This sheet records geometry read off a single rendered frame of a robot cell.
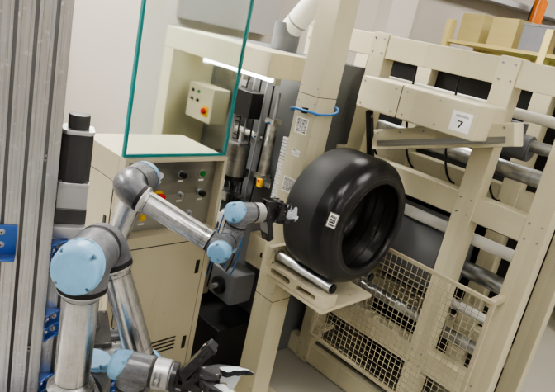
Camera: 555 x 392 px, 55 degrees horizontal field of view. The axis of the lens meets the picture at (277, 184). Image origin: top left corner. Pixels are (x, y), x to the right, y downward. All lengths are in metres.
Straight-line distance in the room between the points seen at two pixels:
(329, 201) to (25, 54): 1.24
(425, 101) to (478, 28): 3.57
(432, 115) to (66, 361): 1.69
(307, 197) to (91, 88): 3.40
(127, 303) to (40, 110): 0.54
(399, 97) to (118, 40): 3.30
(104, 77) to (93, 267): 4.08
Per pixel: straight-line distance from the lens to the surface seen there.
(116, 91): 5.29
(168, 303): 2.77
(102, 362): 1.62
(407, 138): 2.60
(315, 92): 2.43
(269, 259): 2.51
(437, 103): 2.38
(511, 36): 5.62
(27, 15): 1.45
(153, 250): 2.56
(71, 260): 1.28
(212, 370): 1.42
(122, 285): 1.46
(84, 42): 5.21
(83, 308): 1.36
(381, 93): 2.52
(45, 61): 1.46
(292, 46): 3.00
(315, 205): 2.17
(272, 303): 2.73
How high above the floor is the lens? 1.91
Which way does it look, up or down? 16 degrees down
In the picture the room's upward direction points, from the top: 12 degrees clockwise
